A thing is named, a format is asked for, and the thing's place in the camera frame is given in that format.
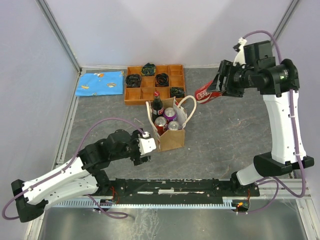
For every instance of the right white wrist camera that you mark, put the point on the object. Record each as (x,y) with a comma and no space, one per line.
(240,56)

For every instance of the burlap canvas watermelon bag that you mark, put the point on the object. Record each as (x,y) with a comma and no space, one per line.
(172,139)

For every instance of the glass cola bottle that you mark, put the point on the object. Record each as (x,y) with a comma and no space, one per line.
(157,106)

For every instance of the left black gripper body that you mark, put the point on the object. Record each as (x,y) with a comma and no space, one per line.
(132,150)

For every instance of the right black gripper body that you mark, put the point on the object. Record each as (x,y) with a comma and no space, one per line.
(237,78)

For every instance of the rolled dark belt top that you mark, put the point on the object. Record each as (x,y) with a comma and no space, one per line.
(148,70)

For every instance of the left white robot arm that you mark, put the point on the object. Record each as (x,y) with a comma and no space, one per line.
(81,176)

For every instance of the red cola can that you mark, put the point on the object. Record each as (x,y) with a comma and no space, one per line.
(161,125)
(202,96)

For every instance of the rolled dark belt centre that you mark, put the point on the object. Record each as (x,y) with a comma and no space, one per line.
(162,80)

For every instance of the blue patterned cloth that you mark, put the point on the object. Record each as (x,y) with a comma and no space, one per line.
(100,84)

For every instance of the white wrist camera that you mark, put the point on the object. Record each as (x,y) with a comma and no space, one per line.
(240,56)
(146,144)

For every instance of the purple Fanta can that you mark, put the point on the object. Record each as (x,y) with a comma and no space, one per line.
(170,114)
(174,126)

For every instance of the wooden compartment tray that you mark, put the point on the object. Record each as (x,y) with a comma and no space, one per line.
(145,92)

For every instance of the white slotted cable duct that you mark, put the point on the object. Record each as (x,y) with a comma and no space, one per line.
(84,202)

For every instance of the rolled dark belt left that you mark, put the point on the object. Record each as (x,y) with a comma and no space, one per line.
(133,81)

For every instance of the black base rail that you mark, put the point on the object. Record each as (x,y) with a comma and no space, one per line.
(172,191)

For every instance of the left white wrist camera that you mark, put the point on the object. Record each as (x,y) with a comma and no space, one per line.
(146,144)

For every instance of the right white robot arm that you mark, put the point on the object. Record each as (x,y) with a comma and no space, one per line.
(287,152)

